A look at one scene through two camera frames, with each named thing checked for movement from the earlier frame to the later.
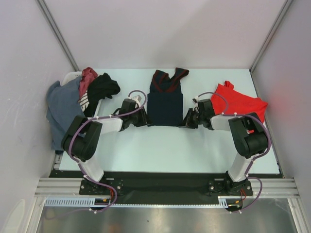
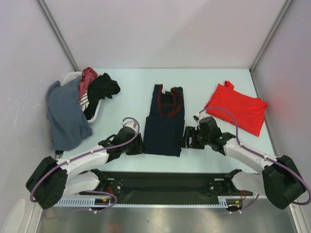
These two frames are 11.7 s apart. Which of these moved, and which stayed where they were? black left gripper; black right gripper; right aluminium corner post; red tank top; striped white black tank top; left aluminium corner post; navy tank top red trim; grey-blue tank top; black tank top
Moved: black right gripper; black left gripper; navy tank top red trim
Stayed: right aluminium corner post; striped white black tank top; grey-blue tank top; red tank top; left aluminium corner post; black tank top
